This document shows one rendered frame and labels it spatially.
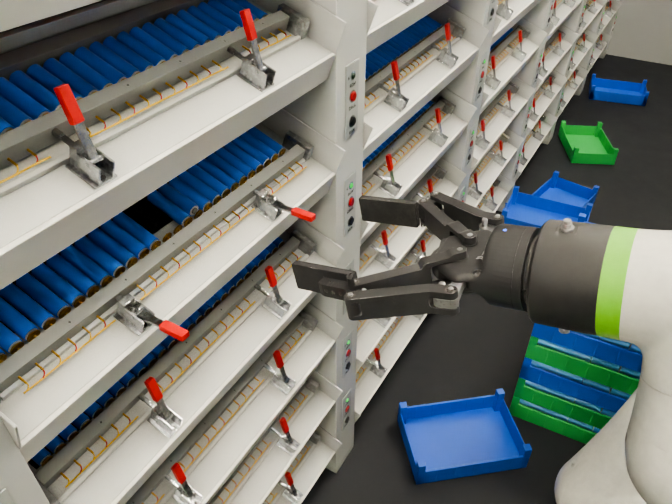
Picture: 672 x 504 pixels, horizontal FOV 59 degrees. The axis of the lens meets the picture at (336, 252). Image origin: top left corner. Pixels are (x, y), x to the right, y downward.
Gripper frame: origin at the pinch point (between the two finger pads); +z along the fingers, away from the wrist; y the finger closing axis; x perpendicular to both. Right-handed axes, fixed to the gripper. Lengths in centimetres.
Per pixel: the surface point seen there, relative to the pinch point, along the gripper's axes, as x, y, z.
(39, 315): -1.9, -19.7, 27.4
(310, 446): -84, 27, 42
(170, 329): -6.6, -12.6, 16.3
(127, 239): -1.1, -5.4, 28.7
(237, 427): -46, 2, 32
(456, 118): -27, 99, 27
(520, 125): -58, 170, 32
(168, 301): -7.7, -7.7, 22.1
